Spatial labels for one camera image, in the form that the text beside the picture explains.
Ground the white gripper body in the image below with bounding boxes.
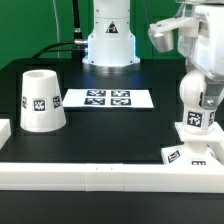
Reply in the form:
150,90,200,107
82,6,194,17
178,4,224,81

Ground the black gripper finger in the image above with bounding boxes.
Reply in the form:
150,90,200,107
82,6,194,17
201,78,224,109

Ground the white lamp bulb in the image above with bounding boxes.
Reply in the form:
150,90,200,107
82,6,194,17
179,70,215,134

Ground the white lamp base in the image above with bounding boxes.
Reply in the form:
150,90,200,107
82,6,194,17
161,122,224,166

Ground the white lamp shade cone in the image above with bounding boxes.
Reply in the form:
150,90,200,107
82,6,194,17
20,69,66,132

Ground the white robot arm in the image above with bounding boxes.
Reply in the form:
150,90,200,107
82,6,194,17
83,0,224,110

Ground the white marker card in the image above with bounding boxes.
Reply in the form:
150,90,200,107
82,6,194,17
63,89,154,109

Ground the black pole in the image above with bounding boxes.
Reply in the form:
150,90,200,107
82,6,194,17
72,0,82,39

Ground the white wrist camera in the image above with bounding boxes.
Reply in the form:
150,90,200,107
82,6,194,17
148,16,199,53

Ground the white fence front wall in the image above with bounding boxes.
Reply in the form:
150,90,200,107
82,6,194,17
0,163,224,193

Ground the white fence wall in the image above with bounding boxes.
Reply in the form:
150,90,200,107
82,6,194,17
0,163,224,193
0,119,11,150

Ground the white thin cable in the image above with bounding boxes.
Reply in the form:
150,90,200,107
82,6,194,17
52,0,62,59

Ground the black cable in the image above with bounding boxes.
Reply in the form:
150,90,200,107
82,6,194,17
32,39,88,60

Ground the white fence left wall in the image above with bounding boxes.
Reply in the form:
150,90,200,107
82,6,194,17
0,119,11,150

